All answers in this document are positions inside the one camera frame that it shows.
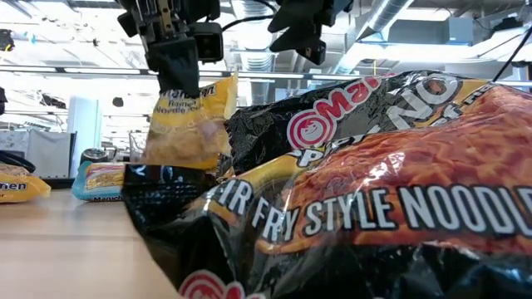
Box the grey rectangular air unit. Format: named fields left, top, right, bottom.
left=388, top=16, right=475, bottom=47

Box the grey partition panel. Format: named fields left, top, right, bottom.
left=0, top=129, right=77, bottom=179

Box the yellow Maruchan ramen pack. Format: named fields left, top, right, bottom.
left=0, top=162, right=52, bottom=204
left=142, top=74, right=239, bottom=171

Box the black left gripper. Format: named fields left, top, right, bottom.
left=117, top=0, right=222, bottom=99

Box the black round bin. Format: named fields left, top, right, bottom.
left=79, top=148, right=110, bottom=165

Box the silver spiral ventilation duct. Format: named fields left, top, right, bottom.
left=240, top=0, right=278, bottom=105

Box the black cable loop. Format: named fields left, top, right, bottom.
left=0, top=149, right=37, bottom=174

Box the blue Maruchan ramen pack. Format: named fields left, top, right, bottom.
left=71, top=160, right=126, bottom=203

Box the silver slanted ventilation duct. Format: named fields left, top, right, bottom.
left=332, top=0, right=416, bottom=76

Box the black ceiling device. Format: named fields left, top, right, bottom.
left=0, top=28, right=16, bottom=53

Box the black Maruchan fire noodle pack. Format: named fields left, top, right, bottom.
left=121, top=85, right=532, bottom=299
left=224, top=69, right=504, bottom=176

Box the white column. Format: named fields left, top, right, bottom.
left=66, top=96, right=104, bottom=178

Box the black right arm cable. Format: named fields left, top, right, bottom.
left=492, top=24, right=532, bottom=83

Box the black left wrist camera cable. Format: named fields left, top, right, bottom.
left=219, top=14, right=278, bottom=33

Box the long ceiling light rail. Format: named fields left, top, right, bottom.
left=0, top=65, right=387, bottom=82

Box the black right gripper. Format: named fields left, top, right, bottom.
left=267, top=0, right=355, bottom=64

